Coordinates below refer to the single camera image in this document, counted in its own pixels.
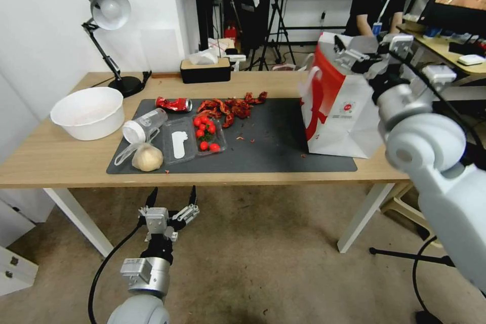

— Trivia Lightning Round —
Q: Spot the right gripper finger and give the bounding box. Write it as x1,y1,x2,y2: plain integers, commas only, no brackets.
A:
333,34,372,73
374,33,392,60

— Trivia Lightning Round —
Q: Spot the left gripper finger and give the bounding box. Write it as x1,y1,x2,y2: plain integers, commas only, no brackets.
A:
138,186,158,223
169,185,201,232

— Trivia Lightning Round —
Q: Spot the white and red delivery bag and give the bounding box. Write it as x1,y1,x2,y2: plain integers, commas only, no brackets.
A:
298,31,388,159

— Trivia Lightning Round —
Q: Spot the clear thin plastic bag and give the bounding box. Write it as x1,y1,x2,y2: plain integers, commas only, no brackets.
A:
113,130,165,173

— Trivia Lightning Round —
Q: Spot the clear disposable takeout box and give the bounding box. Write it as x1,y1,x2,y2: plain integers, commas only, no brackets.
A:
162,112,228,166

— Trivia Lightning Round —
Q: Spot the black tissue box wooden lid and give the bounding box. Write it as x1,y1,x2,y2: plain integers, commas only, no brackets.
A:
180,57,231,85

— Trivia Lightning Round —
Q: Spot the pale round bun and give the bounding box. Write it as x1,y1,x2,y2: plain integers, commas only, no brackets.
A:
132,144,164,172

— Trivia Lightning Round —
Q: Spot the wooden side desk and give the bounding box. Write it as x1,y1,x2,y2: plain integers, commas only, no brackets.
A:
396,22,486,86

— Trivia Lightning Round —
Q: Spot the clear cup with white lid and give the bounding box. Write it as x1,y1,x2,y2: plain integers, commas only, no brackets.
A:
122,108,169,145

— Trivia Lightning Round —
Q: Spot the black tripod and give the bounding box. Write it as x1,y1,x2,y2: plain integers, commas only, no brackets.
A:
249,0,301,72

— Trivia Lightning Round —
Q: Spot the small white flat device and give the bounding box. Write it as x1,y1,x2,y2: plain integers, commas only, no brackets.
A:
457,54,486,66

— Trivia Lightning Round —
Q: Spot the crushed red drink can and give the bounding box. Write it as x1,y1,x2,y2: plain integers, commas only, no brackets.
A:
155,97,193,113

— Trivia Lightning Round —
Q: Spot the white round bowl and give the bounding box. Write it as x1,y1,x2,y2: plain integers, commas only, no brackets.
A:
50,87,125,141

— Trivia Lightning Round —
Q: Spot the dark grey table mat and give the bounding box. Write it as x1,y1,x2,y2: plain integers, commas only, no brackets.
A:
106,98,358,175

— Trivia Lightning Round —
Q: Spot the light wooden table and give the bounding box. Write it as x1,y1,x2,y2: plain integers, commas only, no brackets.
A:
0,71,415,260

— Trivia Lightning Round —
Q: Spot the beige plastic stool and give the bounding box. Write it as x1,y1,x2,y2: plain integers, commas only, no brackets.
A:
379,183,432,226

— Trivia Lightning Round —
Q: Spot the white drawer cabinet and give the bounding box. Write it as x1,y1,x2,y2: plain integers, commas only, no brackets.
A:
0,187,56,296

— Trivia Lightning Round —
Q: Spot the white tissue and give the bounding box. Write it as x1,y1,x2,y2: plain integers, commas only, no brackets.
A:
188,50,219,66

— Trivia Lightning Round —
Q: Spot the black floor stand base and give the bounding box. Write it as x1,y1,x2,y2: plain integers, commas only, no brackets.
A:
369,246,455,268

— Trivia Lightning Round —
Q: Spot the black desk lamp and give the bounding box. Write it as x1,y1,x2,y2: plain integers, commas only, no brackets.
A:
82,0,143,98

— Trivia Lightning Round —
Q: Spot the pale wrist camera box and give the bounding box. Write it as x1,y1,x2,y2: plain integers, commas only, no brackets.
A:
146,208,169,233
389,34,415,60

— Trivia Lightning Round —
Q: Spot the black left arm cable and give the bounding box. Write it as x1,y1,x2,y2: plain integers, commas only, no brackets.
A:
88,221,147,324

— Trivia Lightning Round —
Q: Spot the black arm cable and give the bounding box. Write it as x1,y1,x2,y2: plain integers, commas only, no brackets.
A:
88,221,147,324
389,50,480,150

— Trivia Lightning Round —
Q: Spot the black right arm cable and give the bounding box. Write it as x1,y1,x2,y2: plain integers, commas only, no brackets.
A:
389,50,480,150

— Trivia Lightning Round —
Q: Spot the black floor cable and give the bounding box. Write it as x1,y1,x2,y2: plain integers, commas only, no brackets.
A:
412,235,439,324

